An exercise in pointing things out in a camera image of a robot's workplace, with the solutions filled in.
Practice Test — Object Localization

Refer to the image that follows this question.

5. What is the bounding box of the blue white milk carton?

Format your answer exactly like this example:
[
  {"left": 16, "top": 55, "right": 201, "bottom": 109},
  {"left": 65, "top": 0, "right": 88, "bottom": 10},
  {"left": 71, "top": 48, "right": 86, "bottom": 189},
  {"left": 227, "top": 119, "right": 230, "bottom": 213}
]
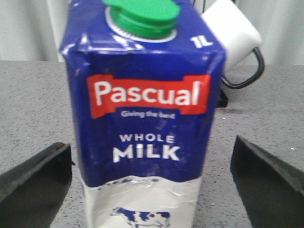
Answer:
[{"left": 60, "top": 0, "right": 225, "bottom": 228}]

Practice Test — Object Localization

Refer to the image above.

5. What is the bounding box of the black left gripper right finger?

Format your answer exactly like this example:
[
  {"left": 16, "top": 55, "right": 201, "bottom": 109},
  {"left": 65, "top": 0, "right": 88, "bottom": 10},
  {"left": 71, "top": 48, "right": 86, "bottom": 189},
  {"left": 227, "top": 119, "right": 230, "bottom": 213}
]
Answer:
[{"left": 230, "top": 136, "right": 304, "bottom": 228}]

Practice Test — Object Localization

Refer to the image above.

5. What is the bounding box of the white mug black handle right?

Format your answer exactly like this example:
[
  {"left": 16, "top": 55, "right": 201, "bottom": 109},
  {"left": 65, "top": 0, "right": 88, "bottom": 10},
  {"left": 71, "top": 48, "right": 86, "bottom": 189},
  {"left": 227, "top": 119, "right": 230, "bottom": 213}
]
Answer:
[{"left": 201, "top": 0, "right": 265, "bottom": 89}]

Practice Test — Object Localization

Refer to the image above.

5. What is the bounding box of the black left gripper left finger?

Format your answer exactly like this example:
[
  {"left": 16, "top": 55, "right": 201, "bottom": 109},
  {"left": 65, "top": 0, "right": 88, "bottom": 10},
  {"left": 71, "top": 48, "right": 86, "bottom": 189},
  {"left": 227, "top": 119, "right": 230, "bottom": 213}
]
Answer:
[{"left": 0, "top": 142, "right": 72, "bottom": 228}]

